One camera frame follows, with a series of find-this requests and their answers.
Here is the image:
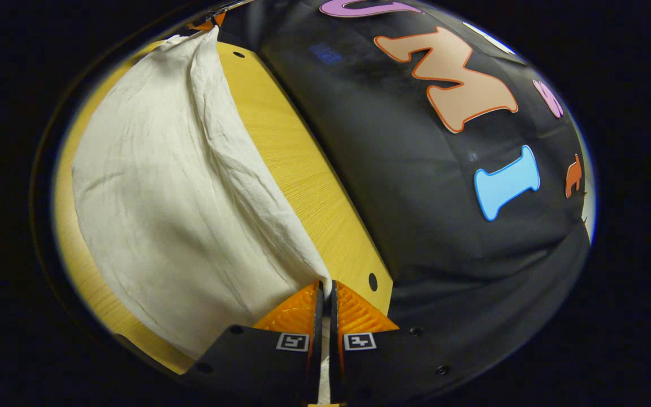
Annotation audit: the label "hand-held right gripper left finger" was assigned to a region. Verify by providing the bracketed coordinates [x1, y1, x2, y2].
[187, 281, 325, 405]

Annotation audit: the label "black backdrop cloth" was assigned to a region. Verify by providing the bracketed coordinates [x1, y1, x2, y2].
[218, 0, 595, 396]

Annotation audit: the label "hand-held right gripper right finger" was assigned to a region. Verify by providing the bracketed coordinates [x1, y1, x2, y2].
[330, 280, 457, 405]

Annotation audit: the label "white jeans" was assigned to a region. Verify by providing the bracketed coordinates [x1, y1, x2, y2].
[71, 25, 335, 405]

